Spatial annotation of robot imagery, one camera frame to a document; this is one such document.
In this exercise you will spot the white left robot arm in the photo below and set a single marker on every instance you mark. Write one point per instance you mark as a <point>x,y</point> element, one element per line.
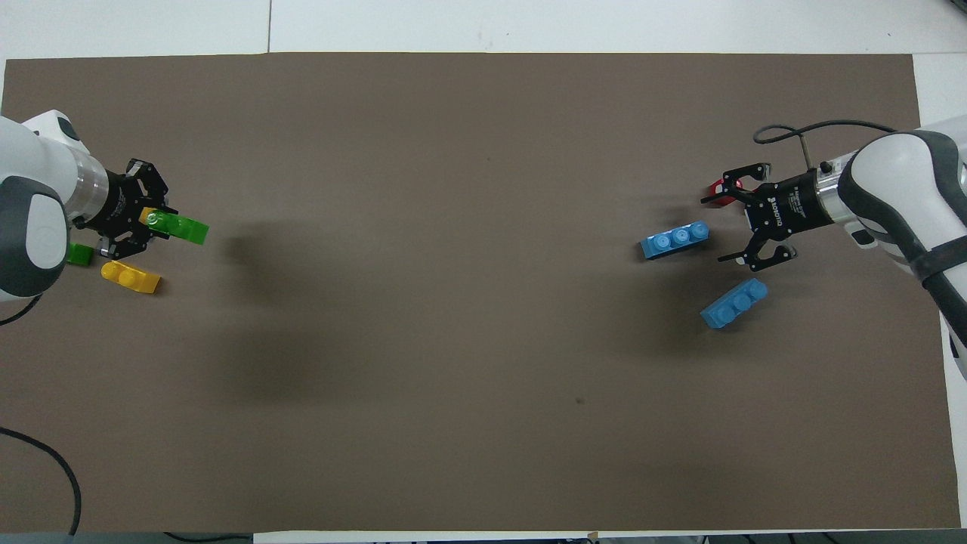
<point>30,227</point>

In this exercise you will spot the blue three-stud brick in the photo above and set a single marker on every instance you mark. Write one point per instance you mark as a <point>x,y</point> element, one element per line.
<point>734,302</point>
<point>675,240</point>

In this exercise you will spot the red single-stud brick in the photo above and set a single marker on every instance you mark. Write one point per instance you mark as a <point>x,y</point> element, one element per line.
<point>716,187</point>

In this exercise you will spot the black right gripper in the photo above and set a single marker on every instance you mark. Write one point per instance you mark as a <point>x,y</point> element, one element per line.
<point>786,205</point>

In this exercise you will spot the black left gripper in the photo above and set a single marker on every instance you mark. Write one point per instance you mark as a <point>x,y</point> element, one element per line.
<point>117,208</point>

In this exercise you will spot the brown table mat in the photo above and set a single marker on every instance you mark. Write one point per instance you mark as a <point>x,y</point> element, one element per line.
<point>453,378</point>

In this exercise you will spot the green two-stud brick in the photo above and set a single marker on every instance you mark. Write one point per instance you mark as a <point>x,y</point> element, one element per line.
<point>79,254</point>
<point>181,228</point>

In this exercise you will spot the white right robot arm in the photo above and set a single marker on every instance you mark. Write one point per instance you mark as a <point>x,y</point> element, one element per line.
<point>891,181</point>

